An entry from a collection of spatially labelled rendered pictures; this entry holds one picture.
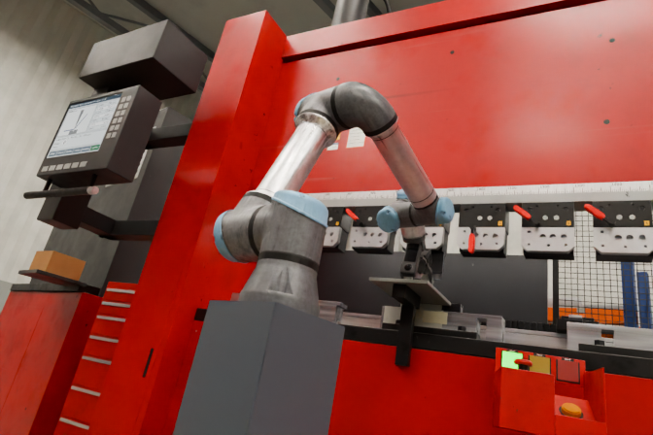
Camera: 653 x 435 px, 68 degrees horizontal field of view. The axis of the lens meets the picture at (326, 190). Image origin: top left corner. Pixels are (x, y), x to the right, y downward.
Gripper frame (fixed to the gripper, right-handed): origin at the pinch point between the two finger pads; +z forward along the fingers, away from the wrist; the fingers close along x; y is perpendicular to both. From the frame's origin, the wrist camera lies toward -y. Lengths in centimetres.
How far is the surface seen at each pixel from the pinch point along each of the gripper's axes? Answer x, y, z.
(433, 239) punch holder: -2.7, 14.0, -14.5
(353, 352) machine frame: 15.9, -20.8, 10.5
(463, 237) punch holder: -12.5, 14.5, -15.1
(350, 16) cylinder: 54, 99, -104
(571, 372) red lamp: -45, -27, 3
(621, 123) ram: -60, 40, -45
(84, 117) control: 127, -12, -74
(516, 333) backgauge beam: -26.2, 19.8, 21.7
